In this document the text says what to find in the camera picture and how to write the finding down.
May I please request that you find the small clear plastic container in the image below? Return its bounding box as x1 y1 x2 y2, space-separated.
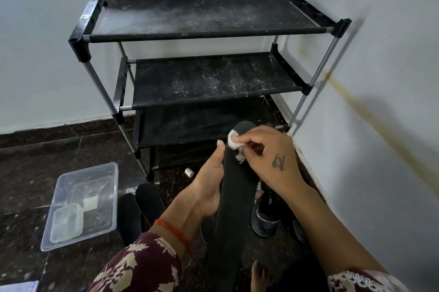
50 203 83 244

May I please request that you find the person's foot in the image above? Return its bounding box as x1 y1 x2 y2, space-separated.
251 261 272 292

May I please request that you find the black flat shoe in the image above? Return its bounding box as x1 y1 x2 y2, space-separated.
135 183 167 231
118 193 145 248

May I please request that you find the black metal shoe rack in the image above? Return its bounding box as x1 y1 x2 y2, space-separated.
68 0 353 182

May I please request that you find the person's left forearm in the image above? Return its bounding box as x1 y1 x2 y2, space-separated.
150 224 187 253

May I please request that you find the person's right forearm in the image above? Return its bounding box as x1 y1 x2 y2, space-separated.
273 180 390 277

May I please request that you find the black slip-on shoe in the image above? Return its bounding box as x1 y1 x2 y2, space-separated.
205 121 262 292

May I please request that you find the white cotton pad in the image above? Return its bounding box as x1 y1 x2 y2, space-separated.
228 129 248 165

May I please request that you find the white paper sheet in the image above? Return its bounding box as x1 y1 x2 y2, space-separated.
0 280 40 292

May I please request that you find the person's right hand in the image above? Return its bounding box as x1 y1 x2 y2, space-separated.
229 125 303 198

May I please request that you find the maroon floral garment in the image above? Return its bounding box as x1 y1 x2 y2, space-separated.
87 232 411 292

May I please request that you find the large clear plastic container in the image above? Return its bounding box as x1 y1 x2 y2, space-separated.
40 162 119 252

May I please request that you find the dark shoe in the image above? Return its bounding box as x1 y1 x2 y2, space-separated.
292 214 311 245

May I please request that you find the black sport shoe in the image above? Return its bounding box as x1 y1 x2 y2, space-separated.
251 180 282 238

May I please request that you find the person's left hand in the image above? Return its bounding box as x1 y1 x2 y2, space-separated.
161 140 226 235

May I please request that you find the red thread bracelet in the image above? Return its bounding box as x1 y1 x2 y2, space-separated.
154 219 191 247

